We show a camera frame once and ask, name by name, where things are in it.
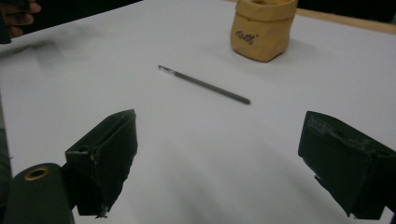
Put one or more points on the grey pen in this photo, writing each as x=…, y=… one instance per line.
x=204, y=84

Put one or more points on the tan paper bag holder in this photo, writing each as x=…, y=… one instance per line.
x=261, y=31

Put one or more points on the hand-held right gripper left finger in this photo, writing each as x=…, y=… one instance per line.
x=106, y=161

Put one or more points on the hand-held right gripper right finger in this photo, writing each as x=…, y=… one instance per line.
x=345, y=161

